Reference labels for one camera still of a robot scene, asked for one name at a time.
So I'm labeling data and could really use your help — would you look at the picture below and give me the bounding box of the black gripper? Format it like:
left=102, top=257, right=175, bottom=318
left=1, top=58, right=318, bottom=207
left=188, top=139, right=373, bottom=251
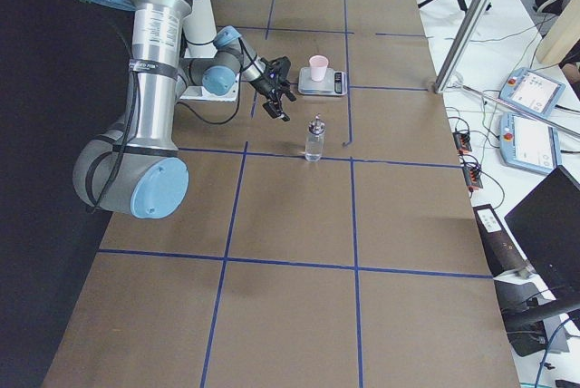
left=251, top=73, right=288, bottom=121

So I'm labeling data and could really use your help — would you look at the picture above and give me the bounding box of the pink plastic cup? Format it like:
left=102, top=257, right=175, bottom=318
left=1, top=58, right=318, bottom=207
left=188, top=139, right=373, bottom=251
left=309, top=54, right=329, bottom=82

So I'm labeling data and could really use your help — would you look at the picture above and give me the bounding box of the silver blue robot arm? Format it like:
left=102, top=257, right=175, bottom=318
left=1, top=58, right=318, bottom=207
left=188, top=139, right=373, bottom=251
left=72, top=0, right=292, bottom=218

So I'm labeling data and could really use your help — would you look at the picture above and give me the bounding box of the white digital kitchen scale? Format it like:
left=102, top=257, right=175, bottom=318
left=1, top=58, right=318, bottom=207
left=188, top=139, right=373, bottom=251
left=298, top=67, right=348, bottom=96

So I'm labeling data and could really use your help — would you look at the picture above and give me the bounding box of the orange black connector block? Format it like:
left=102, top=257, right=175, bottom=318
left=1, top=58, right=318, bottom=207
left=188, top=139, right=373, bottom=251
left=452, top=131, right=472, bottom=155

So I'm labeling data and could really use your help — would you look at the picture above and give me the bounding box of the far blue teach pendant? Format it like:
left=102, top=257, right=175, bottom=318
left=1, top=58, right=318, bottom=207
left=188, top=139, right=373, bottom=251
left=499, top=68, right=566, bottom=117

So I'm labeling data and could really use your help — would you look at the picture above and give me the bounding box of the blue teach pendant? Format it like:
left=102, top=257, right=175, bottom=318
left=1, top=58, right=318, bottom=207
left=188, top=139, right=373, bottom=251
left=499, top=68, right=566, bottom=117
left=499, top=112, right=562, bottom=175

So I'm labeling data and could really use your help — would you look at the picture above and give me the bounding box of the near blue teach pendant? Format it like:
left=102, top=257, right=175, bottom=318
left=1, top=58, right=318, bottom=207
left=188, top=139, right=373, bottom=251
left=499, top=112, right=562, bottom=175

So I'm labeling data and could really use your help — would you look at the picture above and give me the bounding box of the brown box with label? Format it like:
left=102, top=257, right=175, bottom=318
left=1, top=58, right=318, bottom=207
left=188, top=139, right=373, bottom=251
left=473, top=204, right=535, bottom=279

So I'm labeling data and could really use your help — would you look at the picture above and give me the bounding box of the black laptop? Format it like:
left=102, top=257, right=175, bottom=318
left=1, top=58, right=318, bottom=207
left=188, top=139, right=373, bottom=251
left=505, top=165, right=579, bottom=292

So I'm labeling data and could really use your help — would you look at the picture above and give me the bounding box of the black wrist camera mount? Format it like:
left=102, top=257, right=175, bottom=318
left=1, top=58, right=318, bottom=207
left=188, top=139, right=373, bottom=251
left=261, top=56, right=296, bottom=102

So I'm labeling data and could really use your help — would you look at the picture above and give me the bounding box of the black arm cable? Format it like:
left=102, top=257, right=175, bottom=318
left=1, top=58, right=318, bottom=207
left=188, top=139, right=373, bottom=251
left=85, top=29, right=268, bottom=215

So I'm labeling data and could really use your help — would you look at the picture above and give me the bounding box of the aluminium frame post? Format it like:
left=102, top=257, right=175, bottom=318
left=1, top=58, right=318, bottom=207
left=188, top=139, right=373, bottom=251
left=432, top=0, right=490, bottom=94

